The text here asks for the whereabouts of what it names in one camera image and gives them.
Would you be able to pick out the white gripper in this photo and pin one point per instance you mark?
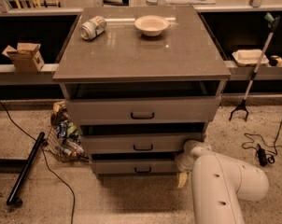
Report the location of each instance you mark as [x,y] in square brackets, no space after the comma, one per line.
[180,164]

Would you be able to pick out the grey drawer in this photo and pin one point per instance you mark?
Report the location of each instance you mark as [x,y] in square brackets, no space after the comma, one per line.
[131,143]
[134,167]
[137,111]

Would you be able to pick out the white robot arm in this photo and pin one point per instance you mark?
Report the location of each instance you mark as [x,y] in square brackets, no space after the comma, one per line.
[219,183]

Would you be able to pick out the grey drawer cabinet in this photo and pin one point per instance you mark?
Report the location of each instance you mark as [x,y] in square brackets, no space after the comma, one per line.
[122,63]

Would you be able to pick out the white takeout container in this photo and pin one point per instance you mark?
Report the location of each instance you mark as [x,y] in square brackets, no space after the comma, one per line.
[247,57]

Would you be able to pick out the yellow tape measure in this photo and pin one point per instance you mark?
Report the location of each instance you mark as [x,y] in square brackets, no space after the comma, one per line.
[275,60]

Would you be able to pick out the white paper bowl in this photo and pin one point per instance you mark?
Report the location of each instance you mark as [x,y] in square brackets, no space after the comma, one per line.
[151,25]

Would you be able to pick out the black metal tube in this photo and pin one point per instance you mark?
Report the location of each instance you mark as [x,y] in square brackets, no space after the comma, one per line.
[13,197]

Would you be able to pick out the crushed soda can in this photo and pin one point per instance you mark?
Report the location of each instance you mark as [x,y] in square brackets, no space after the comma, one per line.
[93,27]

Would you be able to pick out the reacher grabber tool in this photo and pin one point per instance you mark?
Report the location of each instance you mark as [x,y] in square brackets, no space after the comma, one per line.
[272,25]

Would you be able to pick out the small cardboard box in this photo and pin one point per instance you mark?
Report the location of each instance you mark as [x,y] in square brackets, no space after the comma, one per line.
[26,57]

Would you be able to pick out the wire basket with trash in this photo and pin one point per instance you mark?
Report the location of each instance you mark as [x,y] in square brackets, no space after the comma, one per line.
[63,142]

